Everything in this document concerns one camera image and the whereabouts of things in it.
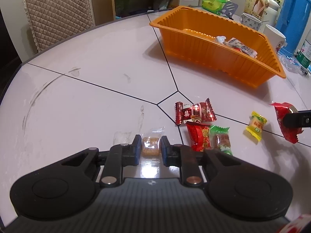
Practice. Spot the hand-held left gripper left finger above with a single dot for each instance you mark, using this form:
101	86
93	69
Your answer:
138	148

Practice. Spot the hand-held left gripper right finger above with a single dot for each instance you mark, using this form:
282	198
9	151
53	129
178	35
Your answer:
165	150

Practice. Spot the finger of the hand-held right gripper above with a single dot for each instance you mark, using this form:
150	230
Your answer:
296	120

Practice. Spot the clear brown candy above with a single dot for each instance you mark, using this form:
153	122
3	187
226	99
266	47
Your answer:
150	146

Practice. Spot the red snack packet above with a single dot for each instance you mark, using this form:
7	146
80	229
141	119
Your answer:
289	133
198	136

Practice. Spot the yellow candy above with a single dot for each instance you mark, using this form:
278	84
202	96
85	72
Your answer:
255	126

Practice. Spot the dark red twisted candy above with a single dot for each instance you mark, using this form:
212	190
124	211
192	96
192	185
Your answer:
194	112

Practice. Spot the green candy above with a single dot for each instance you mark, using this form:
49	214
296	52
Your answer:
220	139

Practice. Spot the silver snack packet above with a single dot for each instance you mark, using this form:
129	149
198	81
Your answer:
239	45

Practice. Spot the orange plastic tray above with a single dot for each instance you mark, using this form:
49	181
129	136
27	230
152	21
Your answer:
206	53

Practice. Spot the clear box blue label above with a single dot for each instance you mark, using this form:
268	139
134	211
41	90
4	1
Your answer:
290	62

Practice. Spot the clear water bottle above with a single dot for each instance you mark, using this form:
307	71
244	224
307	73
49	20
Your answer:
306	55

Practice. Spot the white cartoon mug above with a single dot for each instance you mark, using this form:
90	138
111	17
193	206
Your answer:
273	36

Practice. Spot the blue thermos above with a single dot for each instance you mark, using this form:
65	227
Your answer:
296	17

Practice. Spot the grey patterned mug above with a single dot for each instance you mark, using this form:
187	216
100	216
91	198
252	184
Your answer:
250	21

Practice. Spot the grey phone stand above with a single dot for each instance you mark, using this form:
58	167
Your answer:
229	8

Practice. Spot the wooden shelf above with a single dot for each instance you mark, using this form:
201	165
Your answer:
103	2

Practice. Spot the beige quilted chair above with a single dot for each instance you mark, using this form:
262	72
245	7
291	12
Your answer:
58	12

